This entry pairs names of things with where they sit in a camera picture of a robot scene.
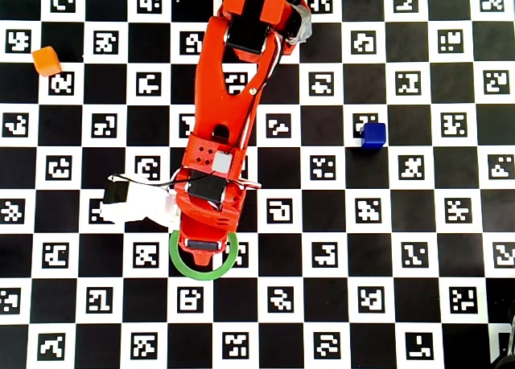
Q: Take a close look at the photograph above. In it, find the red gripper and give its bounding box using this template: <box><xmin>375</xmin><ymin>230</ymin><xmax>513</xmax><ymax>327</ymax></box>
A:
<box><xmin>174</xmin><ymin>166</ymin><xmax>247</xmax><ymax>269</ymax></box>

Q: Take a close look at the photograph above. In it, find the blue cube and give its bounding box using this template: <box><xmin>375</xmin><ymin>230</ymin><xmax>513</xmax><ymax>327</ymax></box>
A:
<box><xmin>360</xmin><ymin>121</ymin><xmax>388</xmax><ymax>150</ymax></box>

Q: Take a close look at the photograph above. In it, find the orange cube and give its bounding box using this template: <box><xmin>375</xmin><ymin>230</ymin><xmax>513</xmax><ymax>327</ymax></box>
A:
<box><xmin>31</xmin><ymin>45</ymin><xmax>63</xmax><ymax>78</ymax></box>

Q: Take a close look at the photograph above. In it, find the black white marker checkerboard mat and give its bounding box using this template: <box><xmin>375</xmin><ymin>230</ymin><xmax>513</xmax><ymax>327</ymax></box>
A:
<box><xmin>0</xmin><ymin>0</ymin><xmax>515</xmax><ymax>369</ymax></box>

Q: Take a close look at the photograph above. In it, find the green flat ring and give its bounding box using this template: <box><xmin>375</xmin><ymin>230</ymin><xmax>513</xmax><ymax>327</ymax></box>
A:
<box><xmin>168</xmin><ymin>230</ymin><xmax>240</xmax><ymax>282</ymax></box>

